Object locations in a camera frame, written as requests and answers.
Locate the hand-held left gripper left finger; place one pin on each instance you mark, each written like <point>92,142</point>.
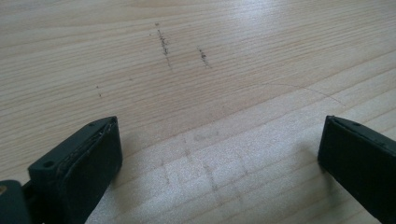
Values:
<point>81,168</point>

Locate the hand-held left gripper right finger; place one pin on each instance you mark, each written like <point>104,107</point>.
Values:
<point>361,161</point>

